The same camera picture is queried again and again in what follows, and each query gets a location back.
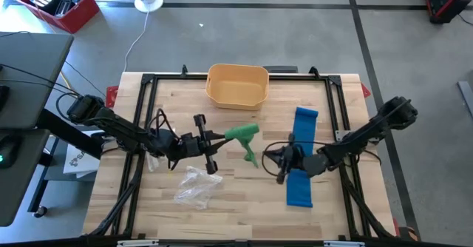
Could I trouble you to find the grey desk top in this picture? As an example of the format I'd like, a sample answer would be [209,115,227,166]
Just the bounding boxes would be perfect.
[0,128,51,228]
[0,31,75,129]

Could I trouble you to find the white floor cable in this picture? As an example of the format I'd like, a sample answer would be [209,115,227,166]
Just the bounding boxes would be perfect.
[123,10,151,73]

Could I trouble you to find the yellow floor cable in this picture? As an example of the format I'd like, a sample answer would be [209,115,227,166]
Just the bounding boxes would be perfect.
[58,71,81,95]

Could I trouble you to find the black desk support beam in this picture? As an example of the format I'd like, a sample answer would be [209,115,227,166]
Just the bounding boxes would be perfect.
[35,108,104,160]

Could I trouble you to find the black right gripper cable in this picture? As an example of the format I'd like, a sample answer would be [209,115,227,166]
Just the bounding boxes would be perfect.
[261,139,327,178]

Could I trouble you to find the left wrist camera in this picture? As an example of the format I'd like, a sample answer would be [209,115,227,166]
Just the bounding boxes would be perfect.
[180,132,203,155]

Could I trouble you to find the black caster wheel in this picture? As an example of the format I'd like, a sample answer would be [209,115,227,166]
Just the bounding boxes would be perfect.
[32,205,49,219]

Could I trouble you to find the white printed box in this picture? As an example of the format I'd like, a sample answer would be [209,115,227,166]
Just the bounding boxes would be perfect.
[62,130,101,180]

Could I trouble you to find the green elastic bandage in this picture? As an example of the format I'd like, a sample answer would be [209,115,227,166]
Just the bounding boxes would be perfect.
[224,123,260,169]

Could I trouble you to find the yellow plastic bin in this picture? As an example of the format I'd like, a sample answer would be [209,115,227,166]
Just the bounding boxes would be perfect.
[205,63,270,112]

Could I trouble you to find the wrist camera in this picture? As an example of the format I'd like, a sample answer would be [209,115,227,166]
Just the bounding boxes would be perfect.
[286,149,307,174]
[180,132,203,155]

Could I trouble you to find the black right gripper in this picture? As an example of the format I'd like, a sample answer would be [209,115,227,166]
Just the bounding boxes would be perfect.
[264,134,307,184]

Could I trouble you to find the clear plastic container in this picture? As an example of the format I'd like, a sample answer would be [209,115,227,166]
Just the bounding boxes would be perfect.
[54,0,73,18]

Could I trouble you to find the grey metal bar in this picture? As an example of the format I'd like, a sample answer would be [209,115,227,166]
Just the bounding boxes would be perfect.
[457,80,473,121]

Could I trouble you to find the red plastic crate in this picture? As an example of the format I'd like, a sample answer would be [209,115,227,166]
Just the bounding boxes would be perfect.
[16,0,101,35]

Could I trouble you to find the black computer mouse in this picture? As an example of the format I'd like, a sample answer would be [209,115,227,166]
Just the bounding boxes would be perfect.
[0,134,22,170]

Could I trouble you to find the blue elastic bandage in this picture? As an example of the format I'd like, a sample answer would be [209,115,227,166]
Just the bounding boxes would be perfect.
[286,106,319,209]

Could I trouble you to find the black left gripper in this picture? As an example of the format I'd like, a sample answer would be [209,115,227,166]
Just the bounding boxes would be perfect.
[176,113,232,176]

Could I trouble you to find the silver edge bracket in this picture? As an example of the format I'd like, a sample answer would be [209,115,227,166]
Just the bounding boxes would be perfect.
[117,239,160,247]
[323,240,367,247]

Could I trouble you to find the clear plastic zip bag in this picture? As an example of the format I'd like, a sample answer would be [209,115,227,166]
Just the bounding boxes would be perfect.
[173,165,224,211]
[146,152,167,173]

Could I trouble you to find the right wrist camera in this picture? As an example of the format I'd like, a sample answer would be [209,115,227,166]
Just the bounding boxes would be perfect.
[286,149,307,174]

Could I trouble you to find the black aluminium table frame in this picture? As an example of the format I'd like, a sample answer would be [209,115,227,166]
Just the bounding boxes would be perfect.
[86,64,398,240]

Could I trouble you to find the orange red table clamp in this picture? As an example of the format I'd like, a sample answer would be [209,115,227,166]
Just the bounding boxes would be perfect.
[392,217,421,243]

